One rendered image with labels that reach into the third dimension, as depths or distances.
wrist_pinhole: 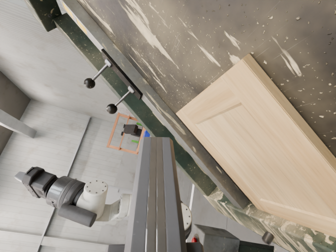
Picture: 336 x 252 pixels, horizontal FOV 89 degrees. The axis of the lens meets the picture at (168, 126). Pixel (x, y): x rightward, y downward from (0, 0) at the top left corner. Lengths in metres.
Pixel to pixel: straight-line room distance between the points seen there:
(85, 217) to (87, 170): 8.91
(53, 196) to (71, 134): 9.26
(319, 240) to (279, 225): 0.09
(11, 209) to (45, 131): 3.46
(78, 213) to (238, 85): 0.49
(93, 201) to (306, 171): 0.50
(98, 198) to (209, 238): 0.52
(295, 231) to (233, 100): 0.38
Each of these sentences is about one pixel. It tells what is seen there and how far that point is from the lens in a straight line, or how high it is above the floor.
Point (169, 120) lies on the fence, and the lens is 0.59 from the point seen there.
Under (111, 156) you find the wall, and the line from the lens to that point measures 9.42.
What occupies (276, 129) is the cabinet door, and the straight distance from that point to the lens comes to 0.33.
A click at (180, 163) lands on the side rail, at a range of 0.84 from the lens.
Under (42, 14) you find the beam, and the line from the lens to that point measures 1.03.
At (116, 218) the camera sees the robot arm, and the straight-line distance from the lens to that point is 0.60.
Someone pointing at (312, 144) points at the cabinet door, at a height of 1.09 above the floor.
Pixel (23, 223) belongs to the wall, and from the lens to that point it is 10.14.
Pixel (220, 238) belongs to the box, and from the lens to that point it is 0.91.
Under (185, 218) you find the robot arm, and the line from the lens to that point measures 0.59.
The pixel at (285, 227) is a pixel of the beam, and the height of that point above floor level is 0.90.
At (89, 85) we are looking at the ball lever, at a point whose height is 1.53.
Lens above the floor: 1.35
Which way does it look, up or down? 12 degrees down
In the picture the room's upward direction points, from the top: 73 degrees counter-clockwise
